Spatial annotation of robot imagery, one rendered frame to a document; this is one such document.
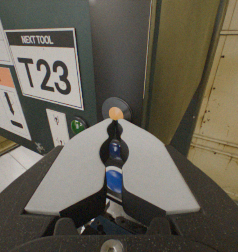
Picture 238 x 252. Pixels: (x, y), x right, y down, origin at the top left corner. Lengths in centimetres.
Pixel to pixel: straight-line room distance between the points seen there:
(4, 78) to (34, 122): 7
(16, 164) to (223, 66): 164
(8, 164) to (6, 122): 130
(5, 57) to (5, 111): 9
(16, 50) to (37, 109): 7
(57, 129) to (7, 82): 9
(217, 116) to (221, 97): 13
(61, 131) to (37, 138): 7
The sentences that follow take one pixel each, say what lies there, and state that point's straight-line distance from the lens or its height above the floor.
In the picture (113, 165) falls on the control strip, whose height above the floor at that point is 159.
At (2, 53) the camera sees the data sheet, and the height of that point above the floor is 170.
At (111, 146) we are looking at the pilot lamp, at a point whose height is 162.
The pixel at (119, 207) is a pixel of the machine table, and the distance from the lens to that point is 98.
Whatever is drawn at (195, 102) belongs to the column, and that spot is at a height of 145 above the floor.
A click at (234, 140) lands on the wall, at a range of 131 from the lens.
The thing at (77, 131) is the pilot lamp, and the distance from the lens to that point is 17.
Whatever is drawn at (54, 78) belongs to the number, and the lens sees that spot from 18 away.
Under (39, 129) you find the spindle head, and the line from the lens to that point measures 24.
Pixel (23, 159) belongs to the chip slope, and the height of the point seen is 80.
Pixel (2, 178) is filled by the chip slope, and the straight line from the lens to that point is 155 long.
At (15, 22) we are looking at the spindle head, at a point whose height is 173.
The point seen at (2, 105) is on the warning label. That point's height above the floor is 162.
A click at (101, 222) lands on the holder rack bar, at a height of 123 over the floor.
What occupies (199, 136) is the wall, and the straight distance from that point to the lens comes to 129.
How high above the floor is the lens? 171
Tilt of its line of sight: 29 degrees down
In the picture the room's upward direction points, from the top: straight up
